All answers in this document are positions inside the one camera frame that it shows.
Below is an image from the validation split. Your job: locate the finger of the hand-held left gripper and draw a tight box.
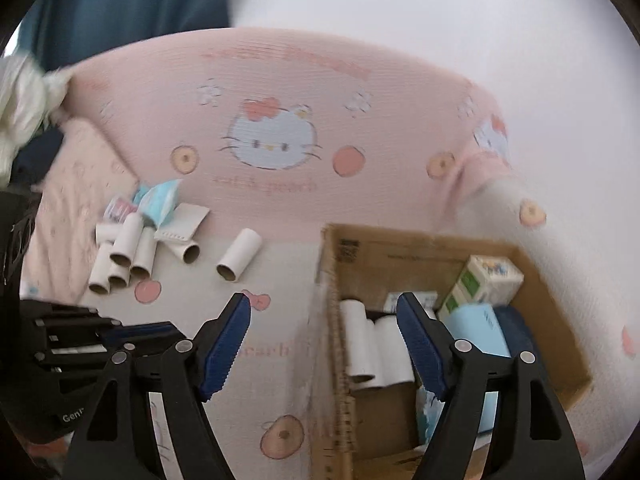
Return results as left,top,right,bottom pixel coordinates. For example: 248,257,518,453
99,321,185,361

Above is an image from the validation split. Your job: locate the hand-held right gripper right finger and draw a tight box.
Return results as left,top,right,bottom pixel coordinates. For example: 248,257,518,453
396,292,587,480

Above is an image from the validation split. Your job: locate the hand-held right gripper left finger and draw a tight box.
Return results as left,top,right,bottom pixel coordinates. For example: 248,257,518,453
67,292,252,480

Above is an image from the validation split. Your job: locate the brown cardboard box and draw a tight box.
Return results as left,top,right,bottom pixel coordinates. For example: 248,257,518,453
310,222,596,480

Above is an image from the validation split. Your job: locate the white labelled packet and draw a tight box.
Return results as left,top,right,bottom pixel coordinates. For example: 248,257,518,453
384,292,441,318

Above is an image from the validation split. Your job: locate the green white carton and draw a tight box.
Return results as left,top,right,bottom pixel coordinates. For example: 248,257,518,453
460,255,525,308
437,284,473,322

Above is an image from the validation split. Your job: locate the light blue glasses case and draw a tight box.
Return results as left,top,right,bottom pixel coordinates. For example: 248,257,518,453
444,303,512,436

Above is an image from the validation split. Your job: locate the light blue tissue pack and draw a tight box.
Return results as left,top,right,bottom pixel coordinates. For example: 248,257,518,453
416,385,447,447
132,179,183,228

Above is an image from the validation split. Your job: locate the pile of cardboard tubes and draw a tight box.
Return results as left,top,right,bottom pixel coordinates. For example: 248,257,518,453
87,212,202,296

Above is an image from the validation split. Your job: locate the dark blue denim case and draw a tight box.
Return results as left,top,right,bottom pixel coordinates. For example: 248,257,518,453
495,306,540,362

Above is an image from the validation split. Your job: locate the small pink packet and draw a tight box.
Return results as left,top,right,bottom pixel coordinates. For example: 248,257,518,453
104,195,141,223

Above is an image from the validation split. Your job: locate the pink pillow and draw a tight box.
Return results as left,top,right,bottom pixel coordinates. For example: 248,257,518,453
20,120,141,301

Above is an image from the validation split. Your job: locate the dark blue cloth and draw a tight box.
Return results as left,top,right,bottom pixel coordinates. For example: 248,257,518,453
10,127,68,191

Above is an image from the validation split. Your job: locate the white crumpled cloth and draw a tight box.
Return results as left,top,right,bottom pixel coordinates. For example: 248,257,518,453
0,52,76,186

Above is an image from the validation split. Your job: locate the blue curtain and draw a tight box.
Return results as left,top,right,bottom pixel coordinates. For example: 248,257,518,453
22,0,243,73

